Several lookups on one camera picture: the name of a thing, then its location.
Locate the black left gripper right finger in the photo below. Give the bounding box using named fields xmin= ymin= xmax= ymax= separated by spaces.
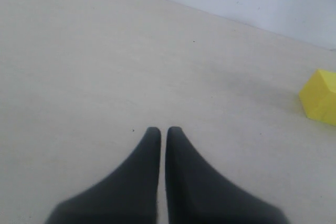
xmin=165 ymin=126 xmax=289 ymax=223

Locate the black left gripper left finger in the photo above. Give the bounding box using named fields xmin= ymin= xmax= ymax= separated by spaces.
xmin=46 ymin=127 xmax=161 ymax=223

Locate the yellow cube block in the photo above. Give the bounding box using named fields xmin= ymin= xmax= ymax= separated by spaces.
xmin=299 ymin=69 xmax=335 ymax=125

